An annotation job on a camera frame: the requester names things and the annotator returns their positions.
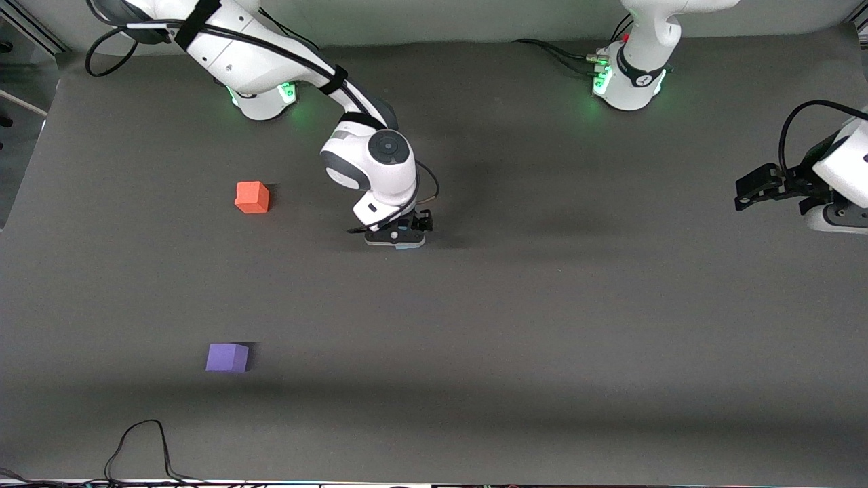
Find black looped floor cable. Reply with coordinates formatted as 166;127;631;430
0;419;208;488

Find black arm base cables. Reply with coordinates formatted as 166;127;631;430
511;14;635;77
258;10;321;55

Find black left arm base cables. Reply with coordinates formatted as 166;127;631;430
511;14;635;77

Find purple foam block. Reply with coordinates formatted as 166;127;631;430
205;342;250;373

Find orange foam block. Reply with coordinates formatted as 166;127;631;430
234;181;271;215

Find black right arm base cables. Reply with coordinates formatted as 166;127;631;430
258;10;321;55

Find dark grey table mat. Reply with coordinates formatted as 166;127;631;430
0;24;868;486

